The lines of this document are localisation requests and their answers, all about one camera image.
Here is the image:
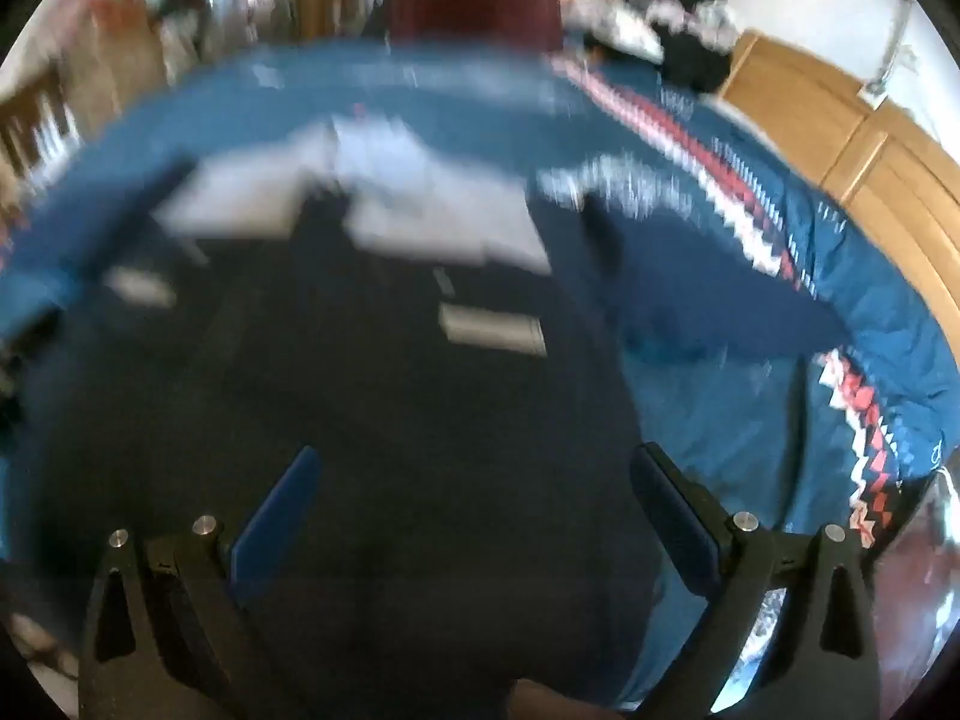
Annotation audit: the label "dark navy pants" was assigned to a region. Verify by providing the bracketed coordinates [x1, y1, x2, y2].
[15, 116, 848, 717]

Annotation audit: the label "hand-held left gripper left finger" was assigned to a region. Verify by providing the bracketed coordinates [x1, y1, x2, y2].
[79, 446, 323, 720]

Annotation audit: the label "white wall cord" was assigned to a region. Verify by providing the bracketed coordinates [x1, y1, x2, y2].
[866, 0, 920, 110]

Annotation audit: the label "teal patterned blanket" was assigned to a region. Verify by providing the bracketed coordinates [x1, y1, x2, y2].
[0, 37, 960, 713]

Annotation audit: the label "maroon cloth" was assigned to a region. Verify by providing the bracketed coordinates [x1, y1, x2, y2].
[390, 0, 563, 53]

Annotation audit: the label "pile of mixed clothes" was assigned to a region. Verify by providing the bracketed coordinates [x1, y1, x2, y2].
[562, 0, 751, 91]

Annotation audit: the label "slatted rack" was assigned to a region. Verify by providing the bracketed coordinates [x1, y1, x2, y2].
[0, 67, 83, 188]

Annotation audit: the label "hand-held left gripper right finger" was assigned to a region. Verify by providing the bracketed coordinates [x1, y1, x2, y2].
[628, 442, 882, 720]

